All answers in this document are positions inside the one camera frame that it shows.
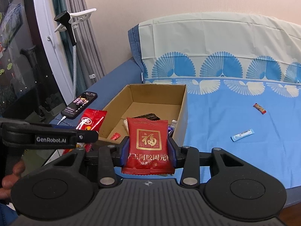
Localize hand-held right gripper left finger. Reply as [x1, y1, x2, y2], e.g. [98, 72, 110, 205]
[48, 136, 131, 187]

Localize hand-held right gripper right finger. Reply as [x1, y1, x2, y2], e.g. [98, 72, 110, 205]
[167, 137, 245, 186]

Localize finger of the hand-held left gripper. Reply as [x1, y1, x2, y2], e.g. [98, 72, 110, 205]
[76, 129, 99, 144]

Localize bright red snack packet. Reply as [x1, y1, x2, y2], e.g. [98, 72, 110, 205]
[63, 108, 108, 155]

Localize dark red gold-print snack packet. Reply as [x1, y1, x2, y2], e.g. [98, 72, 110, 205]
[121, 117, 175, 175]

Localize black snack packet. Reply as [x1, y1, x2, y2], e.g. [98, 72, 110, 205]
[132, 113, 161, 121]

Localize brown cardboard box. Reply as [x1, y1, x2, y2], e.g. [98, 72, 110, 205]
[96, 84, 189, 149]

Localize person's left hand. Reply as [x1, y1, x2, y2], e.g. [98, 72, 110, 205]
[0, 160, 26, 202]

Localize black smartphone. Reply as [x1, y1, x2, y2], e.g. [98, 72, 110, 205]
[60, 91, 99, 119]

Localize light blue stick packet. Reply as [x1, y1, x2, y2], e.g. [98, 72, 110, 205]
[231, 128, 255, 142]

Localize blue fan-print bed sheet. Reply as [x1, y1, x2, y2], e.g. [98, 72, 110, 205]
[138, 12, 301, 189]

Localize person's blue trousers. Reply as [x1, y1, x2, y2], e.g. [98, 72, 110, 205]
[0, 202, 19, 226]

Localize garment steamer stand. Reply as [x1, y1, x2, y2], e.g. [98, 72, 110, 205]
[48, 0, 107, 95]

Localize small red-brown candy bar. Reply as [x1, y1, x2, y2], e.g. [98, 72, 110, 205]
[253, 103, 267, 115]

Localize black garment steamer head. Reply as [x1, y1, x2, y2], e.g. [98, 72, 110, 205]
[54, 10, 78, 46]

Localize white steamer hanger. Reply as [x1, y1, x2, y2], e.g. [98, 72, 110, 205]
[54, 8, 97, 33]

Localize white charging cable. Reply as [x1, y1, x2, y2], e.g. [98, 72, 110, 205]
[55, 116, 68, 127]

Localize blue upholstered bed frame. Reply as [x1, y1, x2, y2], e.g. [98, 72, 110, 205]
[49, 21, 144, 129]

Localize braided steamer hose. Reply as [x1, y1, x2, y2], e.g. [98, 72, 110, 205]
[71, 44, 80, 100]

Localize white window frame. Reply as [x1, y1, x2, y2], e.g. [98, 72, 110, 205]
[30, 0, 77, 105]

